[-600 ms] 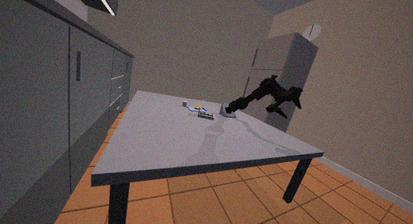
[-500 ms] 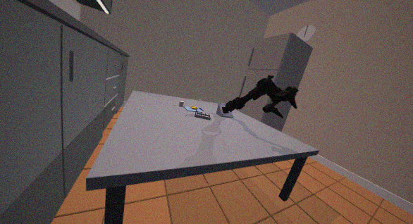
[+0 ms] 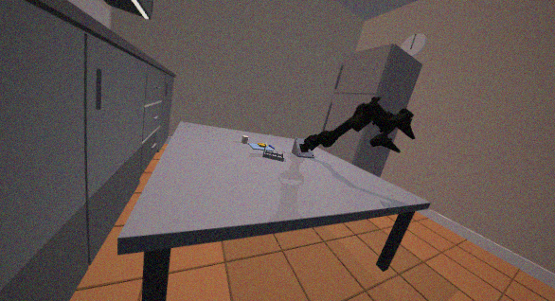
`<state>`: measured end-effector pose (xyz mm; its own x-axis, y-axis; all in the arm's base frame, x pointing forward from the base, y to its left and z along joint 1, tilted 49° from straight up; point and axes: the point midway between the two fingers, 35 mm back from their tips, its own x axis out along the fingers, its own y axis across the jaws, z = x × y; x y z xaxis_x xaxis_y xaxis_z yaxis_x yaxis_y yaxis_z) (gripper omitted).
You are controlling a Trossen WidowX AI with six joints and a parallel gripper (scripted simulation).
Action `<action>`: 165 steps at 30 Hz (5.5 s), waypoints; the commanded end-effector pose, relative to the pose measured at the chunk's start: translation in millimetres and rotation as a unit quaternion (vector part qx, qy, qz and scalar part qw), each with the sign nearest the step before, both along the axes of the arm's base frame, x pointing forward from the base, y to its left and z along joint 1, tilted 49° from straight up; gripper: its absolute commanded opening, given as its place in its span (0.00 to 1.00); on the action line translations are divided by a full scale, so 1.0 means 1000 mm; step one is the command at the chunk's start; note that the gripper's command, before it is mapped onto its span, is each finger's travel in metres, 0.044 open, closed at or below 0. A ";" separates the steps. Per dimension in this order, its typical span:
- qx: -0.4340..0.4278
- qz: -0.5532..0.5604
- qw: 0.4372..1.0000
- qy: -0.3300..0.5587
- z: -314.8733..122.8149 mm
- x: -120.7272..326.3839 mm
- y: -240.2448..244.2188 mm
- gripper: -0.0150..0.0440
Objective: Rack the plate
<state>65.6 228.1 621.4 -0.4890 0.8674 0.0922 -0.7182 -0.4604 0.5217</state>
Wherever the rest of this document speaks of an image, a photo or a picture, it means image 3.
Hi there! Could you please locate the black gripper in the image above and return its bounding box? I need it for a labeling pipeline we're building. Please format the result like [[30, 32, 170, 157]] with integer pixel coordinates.
[[369, 111, 415, 152]]

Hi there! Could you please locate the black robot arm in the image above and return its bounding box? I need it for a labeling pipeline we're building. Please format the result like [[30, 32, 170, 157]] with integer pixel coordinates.
[[299, 97, 412, 152]]

